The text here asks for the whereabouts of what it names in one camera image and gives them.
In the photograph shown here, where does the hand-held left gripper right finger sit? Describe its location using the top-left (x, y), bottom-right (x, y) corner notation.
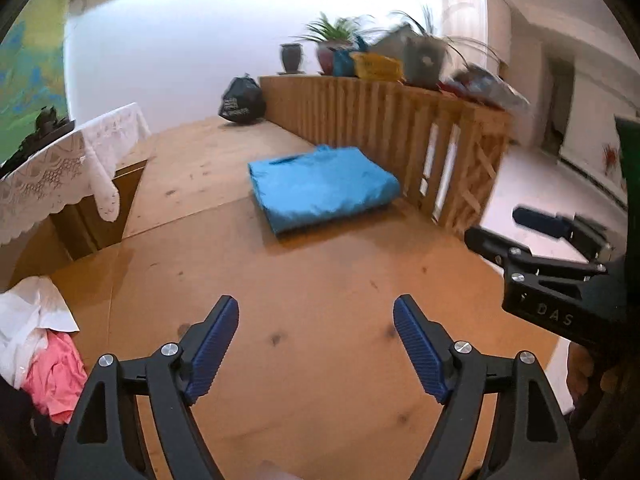
top-left (392, 295), bottom-right (581, 480)

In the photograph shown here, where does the dark ceramic vase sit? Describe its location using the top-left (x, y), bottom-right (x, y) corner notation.
top-left (280, 42), bottom-right (304, 75)

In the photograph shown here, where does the grey planter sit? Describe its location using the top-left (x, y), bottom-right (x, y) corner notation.
top-left (370, 5), bottom-right (501, 88)

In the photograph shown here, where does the person's right hand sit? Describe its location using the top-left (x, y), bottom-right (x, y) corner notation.
top-left (566, 341), bottom-right (598, 413)

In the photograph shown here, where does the wooden slatted railing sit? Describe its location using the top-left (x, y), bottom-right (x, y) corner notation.
top-left (259, 75), bottom-right (513, 235)

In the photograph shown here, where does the landscape wall mural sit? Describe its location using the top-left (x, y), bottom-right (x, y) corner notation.
top-left (0, 0), bottom-right (71, 161)

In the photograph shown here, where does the white garment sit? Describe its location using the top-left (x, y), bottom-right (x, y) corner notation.
top-left (0, 276), bottom-right (81, 388)

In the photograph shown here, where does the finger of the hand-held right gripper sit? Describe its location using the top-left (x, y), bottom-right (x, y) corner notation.
top-left (464, 227), bottom-right (604, 282)
top-left (512, 205), bottom-right (613, 262)

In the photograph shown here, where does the dark green object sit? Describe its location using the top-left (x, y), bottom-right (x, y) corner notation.
top-left (614, 115), bottom-right (640, 196)

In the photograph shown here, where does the colourful cloth bundle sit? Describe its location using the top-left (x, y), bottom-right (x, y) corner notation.
top-left (440, 65), bottom-right (531, 111)

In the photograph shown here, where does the black drawstring bag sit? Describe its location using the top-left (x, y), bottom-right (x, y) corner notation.
top-left (220, 74), bottom-right (267, 123)

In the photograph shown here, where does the black garment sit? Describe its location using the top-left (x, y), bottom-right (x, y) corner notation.
top-left (0, 375), bottom-right (68, 480)

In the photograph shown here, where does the pink garment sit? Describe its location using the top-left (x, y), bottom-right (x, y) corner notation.
top-left (21, 332), bottom-right (88, 426)

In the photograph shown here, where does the dark round tea tray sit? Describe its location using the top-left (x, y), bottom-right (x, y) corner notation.
top-left (0, 116), bottom-right (76, 176)

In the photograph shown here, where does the beige curtain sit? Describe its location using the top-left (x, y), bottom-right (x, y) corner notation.
top-left (442, 0), bottom-right (488, 61)

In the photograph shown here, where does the table with white lace cloth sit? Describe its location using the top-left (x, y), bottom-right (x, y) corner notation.
top-left (0, 102), bottom-right (152, 246)

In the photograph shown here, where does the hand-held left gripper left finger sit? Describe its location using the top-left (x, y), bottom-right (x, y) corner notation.
top-left (57, 295), bottom-right (240, 480)

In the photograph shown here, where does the potted spider plant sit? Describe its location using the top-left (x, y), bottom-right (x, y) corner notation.
top-left (295, 12), bottom-right (371, 76)

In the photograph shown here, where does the blue garment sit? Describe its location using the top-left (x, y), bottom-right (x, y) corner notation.
top-left (247, 145), bottom-right (402, 235)

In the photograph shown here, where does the yellow plastic basket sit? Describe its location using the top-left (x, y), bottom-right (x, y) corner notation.
top-left (350, 51), bottom-right (403, 81)

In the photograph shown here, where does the blue bag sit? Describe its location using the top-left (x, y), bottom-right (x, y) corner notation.
top-left (332, 47), bottom-right (359, 78)

